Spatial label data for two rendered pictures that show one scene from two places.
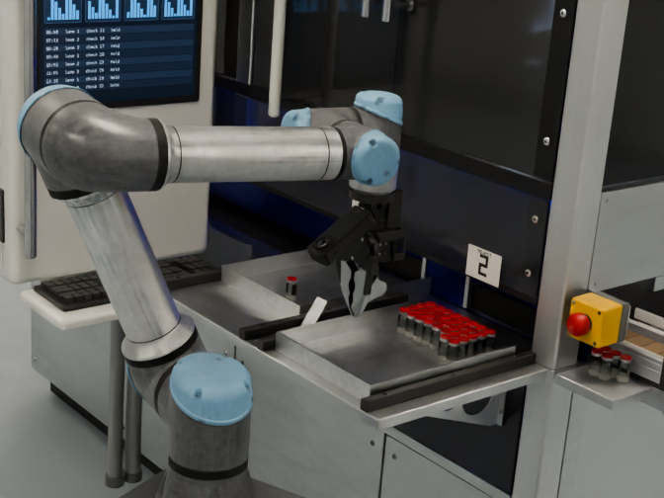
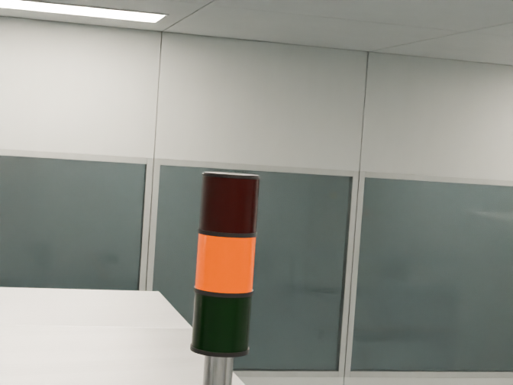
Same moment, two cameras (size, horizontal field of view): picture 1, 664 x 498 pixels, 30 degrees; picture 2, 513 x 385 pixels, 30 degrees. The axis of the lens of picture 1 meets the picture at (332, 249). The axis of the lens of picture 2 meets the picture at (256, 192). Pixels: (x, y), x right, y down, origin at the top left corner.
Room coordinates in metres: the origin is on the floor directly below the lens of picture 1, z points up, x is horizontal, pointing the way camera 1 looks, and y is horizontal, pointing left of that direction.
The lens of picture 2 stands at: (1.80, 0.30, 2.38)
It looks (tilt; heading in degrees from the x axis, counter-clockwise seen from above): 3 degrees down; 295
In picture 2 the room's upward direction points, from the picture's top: 4 degrees clockwise
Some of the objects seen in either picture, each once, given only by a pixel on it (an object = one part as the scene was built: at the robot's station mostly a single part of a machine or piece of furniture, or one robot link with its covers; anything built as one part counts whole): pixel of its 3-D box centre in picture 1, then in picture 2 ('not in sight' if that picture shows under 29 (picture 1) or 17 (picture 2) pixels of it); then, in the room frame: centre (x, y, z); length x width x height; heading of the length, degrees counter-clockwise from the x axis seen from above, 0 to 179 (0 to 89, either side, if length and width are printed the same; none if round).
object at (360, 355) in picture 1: (395, 347); not in sight; (2.05, -0.13, 0.90); 0.34 x 0.26 x 0.04; 130
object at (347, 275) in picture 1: (359, 285); not in sight; (1.91, -0.05, 1.06); 0.06 x 0.03 x 0.09; 130
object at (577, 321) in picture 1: (580, 324); not in sight; (1.98, -0.43, 0.99); 0.04 x 0.04 x 0.04; 40
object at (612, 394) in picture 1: (609, 383); not in sight; (2.02, -0.51, 0.87); 0.14 x 0.13 x 0.02; 130
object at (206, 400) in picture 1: (208, 408); not in sight; (1.62, 0.16, 0.96); 0.13 x 0.12 x 0.14; 30
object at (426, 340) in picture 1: (432, 334); not in sight; (2.10, -0.19, 0.90); 0.18 x 0.02 x 0.05; 40
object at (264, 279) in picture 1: (326, 279); not in sight; (2.38, 0.01, 0.90); 0.34 x 0.26 x 0.04; 130
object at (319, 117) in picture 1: (325, 135); not in sight; (1.83, 0.02, 1.32); 0.11 x 0.11 x 0.08; 30
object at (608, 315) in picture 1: (597, 319); not in sight; (2.01, -0.47, 1.00); 0.08 x 0.07 x 0.07; 130
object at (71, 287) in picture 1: (133, 281); not in sight; (2.50, 0.42, 0.82); 0.40 x 0.14 x 0.02; 130
